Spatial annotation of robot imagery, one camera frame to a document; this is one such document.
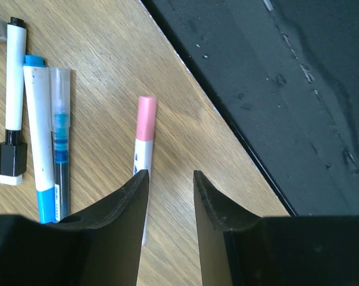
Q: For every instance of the white marker with blue cap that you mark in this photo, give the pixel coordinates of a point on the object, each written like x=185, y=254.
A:
x=36, y=80

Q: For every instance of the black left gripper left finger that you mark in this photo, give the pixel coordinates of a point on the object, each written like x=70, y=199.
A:
x=99, y=245

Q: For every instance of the white marker with black cap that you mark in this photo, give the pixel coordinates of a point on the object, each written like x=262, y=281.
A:
x=13, y=151

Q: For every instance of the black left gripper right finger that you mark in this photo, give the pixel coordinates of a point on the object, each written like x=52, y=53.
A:
x=237, y=247

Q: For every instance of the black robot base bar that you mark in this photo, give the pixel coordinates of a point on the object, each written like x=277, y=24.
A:
x=284, y=75

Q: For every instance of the clear blue ink pen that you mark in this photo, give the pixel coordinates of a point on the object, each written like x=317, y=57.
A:
x=60, y=120

